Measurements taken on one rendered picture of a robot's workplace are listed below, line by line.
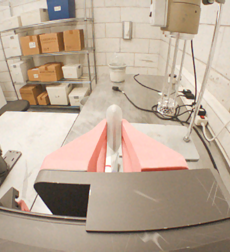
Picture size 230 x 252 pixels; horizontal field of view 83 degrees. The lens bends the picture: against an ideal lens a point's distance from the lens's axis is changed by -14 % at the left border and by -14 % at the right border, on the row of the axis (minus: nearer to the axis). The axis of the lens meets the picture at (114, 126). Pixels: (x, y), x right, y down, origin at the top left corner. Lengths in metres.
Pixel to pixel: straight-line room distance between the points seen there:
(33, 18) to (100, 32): 0.99
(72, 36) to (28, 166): 1.93
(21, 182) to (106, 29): 2.30
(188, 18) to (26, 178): 0.65
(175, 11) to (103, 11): 2.14
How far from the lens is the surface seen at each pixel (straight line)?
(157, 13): 0.42
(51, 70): 2.43
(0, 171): 0.59
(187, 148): 0.61
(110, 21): 2.50
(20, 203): 0.28
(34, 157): 0.61
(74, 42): 2.27
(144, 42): 2.50
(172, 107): 0.50
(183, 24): 0.42
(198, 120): 0.76
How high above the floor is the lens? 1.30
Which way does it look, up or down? 36 degrees down
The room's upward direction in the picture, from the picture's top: 1 degrees counter-clockwise
